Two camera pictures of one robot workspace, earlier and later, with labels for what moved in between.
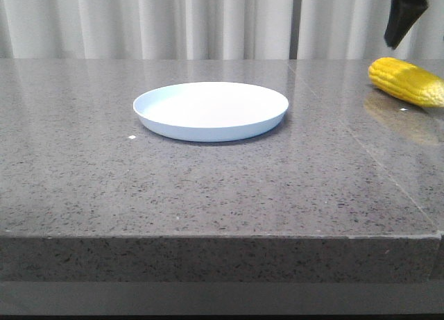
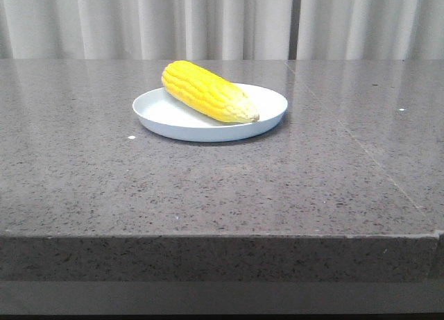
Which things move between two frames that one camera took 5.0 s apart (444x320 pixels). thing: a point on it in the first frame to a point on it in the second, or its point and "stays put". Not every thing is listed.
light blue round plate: x=211 y=111 stays put
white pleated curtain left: x=146 y=23 stays put
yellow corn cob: x=408 y=80 to x=198 y=88
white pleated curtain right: x=349 y=23 stays put
